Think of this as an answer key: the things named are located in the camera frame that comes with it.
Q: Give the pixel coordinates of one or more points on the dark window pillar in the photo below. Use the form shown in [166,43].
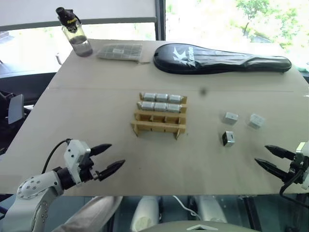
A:
[160,19]

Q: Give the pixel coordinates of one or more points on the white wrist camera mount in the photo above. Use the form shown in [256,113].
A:
[303,154]
[74,157]

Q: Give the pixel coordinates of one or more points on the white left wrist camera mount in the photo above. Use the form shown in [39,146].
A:
[74,157]

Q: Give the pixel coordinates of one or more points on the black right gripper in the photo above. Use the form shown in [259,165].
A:
[296,170]

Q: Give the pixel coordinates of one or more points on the dark silver block front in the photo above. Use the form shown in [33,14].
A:
[228,138]

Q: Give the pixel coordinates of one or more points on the black racket cover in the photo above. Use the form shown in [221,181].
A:
[217,60]

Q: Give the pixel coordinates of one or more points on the white robot leg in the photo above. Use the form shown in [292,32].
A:
[144,212]
[211,209]

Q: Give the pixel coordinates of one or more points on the black table frame leg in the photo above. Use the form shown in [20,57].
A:
[252,212]

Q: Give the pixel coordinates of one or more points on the white roller blind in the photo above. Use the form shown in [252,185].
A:
[77,10]

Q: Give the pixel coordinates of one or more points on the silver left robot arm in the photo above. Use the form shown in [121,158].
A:
[31,193]

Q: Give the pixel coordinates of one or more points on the grey flat panel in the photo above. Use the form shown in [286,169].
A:
[15,108]

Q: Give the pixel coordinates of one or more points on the clear water bottle black cap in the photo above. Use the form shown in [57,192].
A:
[78,41]

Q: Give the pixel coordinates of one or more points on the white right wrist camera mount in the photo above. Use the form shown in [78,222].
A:
[303,154]

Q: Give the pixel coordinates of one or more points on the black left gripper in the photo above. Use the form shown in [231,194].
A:
[87,169]

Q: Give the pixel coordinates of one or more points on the wooden slotted rack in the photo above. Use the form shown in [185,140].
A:
[158,123]

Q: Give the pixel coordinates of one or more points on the clear plastic compartment box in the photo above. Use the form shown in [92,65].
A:
[119,51]

